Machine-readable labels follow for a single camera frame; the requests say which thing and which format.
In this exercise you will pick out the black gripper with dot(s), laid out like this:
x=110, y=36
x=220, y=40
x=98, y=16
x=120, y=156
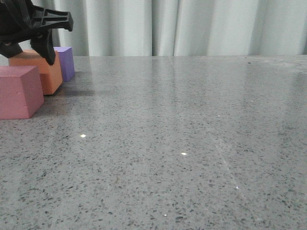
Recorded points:
x=21, y=20

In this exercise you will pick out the purple foam cube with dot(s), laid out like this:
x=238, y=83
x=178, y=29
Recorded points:
x=66, y=62

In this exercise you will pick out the grey-green curtain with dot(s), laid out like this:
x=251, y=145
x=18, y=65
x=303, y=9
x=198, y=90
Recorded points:
x=183, y=27

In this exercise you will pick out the orange foam cube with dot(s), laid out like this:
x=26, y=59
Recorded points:
x=50, y=75

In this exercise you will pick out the pink foam cube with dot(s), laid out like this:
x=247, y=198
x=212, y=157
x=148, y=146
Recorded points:
x=21, y=93

